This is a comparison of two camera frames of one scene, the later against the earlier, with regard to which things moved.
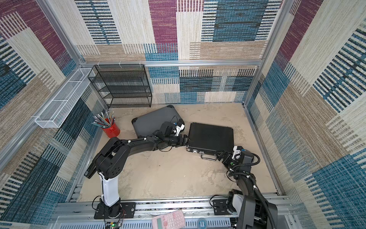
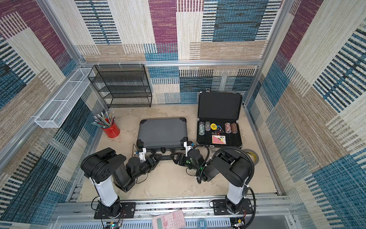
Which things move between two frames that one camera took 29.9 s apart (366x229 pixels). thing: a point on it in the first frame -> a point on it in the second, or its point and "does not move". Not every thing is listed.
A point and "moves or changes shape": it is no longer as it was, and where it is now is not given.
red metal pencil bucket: x=113 y=130 does not move
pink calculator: x=173 y=220 does not move
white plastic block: x=244 y=157 -> x=187 y=148
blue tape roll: x=201 y=223 does not move
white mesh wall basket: x=56 y=112 does not move
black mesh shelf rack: x=122 y=86 does not move
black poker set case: x=209 y=139 moves or changes shape
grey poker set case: x=150 y=122 moves or changes shape
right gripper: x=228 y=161 -> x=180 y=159
